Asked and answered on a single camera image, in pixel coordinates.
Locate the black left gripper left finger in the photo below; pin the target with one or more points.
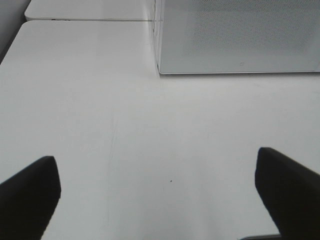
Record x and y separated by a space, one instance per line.
28 200

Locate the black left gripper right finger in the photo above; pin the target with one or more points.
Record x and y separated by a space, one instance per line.
291 194

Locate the white microwave door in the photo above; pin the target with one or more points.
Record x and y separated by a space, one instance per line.
237 37

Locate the white microwave oven body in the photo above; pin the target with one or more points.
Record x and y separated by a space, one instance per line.
156 32

